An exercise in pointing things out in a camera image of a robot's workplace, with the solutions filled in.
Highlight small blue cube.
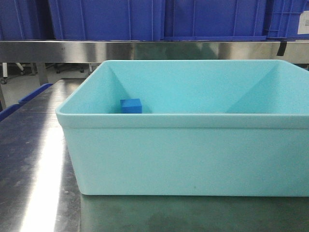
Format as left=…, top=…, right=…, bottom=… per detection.
left=120, top=99, right=142, bottom=114

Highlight light cyan plastic tub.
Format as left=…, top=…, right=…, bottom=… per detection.
left=56, top=60, right=309, bottom=197

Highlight blue crate upper right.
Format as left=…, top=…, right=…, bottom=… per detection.
left=164, top=0, right=266, bottom=41

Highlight blue crate upper middle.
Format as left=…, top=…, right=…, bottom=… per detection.
left=48, top=0, right=165, bottom=41

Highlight black tape strip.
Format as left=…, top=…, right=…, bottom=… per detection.
left=277, top=41, right=287, bottom=57

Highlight blue bin edge left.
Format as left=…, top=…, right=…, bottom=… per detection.
left=0, top=83, right=53, bottom=121

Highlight blue crate far right labelled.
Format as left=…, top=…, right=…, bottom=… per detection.
left=264, top=0, right=309, bottom=40

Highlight blue crate upper left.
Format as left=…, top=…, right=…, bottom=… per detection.
left=0, top=0, right=54, bottom=41

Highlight stainless steel shelf rail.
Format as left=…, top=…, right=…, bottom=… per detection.
left=0, top=40, right=309, bottom=64

